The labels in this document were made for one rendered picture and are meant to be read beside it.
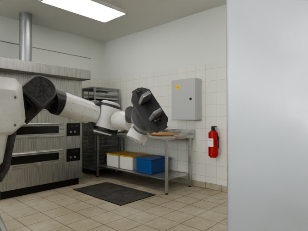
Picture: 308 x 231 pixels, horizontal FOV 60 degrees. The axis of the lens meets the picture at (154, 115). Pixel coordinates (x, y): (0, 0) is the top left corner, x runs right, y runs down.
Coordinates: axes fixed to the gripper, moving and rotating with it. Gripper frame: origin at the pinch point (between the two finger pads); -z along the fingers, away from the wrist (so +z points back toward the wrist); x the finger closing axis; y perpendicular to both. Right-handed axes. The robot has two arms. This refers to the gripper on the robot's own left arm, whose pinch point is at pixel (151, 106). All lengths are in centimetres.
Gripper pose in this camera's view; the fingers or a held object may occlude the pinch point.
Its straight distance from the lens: 64.4
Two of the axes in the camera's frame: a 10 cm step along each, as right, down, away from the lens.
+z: -1.0, 2.2, 9.7
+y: 8.4, -5.0, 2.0
